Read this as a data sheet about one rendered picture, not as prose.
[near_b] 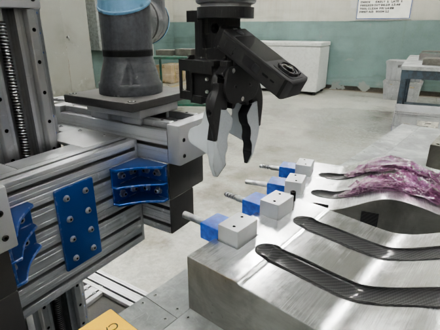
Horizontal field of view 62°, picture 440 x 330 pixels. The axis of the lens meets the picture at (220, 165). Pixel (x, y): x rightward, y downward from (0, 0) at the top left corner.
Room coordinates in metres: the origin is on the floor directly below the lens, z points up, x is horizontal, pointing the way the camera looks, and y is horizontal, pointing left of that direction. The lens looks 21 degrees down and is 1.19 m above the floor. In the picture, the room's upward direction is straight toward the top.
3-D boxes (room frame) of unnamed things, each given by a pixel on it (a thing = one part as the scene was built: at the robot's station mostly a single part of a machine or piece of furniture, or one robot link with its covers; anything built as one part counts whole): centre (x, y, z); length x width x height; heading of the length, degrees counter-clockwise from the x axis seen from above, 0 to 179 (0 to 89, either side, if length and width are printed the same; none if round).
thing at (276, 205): (0.59, -0.06, 0.89); 0.13 x 0.05 x 0.05; 50
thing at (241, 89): (0.50, 0.00, 1.15); 0.09 x 0.08 x 0.12; 50
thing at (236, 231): (0.51, 0.01, 0.89); 0.13 x 0.05 x 0.05; 50
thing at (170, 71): (8.68, 1.14, 0.20); 0.63 x 0.44 x 0.40; 152
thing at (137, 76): (0.90, 0.22, 1.09); 0.15 x 0.15 x 0.10
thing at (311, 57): (7.46, -1.30, 0.47); 1.52 x 0.77 x 0.94; 62
